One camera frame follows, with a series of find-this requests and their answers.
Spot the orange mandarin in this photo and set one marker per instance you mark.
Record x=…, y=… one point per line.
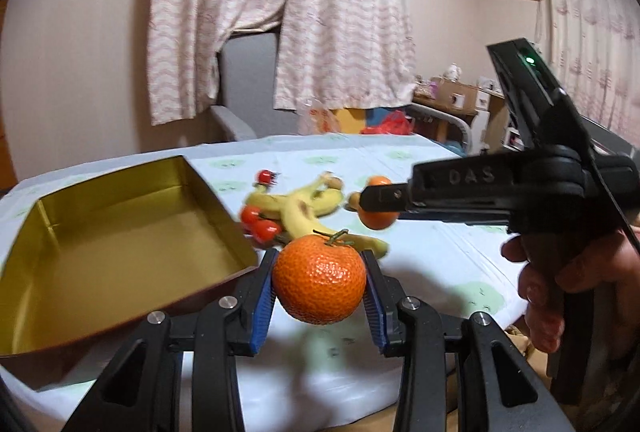
x=373, y=216
x=319, y=281

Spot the brown round fruit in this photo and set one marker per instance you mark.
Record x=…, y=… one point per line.
x=353, y=201
x=333, y=182

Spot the grey armchair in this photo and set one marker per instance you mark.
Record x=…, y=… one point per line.
x=247, y=75

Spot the long spotted banana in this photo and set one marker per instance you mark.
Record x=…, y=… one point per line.
x=299, y=220

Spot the cardboard box on desk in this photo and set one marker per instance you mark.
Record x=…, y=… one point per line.
x=451, y=97

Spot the yellow blue play mat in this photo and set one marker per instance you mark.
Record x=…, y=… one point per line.
x=353, y=121

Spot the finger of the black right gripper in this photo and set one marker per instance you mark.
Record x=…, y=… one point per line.
x=394, y=197

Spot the cherry tomato middle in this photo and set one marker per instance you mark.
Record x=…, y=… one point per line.
x=250, y=215

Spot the cherry tomato top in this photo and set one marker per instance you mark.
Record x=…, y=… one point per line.
x=266, y=178

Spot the cherry tomato lower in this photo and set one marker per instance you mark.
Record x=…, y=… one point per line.
x=265, y=230

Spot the red plastic bag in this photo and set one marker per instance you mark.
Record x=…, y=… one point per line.
x=395, y=123

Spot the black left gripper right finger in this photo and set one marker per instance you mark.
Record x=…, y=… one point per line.
x=386, y=329

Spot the pink patterned curtain right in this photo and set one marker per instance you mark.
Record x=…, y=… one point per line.
x=355, y=54

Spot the clear plastic snack bag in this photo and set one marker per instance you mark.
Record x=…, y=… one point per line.
x=314, y=119

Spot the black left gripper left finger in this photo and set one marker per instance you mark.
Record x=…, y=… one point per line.
x=256, y=307

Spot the short yellow banana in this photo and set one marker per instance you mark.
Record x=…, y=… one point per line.
x=323, y=202

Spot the light blue patterned tablecloth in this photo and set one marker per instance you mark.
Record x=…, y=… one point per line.
x=305, y=377

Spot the cherry tomato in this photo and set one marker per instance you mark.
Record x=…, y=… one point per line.
x=265, y=230
x=266, y=178
x=250, y=215

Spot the window curtain far right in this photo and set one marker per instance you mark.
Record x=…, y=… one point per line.
x=594, y=54

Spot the gold tin box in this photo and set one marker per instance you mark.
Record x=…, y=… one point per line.
x=91, y=260

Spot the right hand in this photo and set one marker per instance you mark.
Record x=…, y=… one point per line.
x=611, y=260

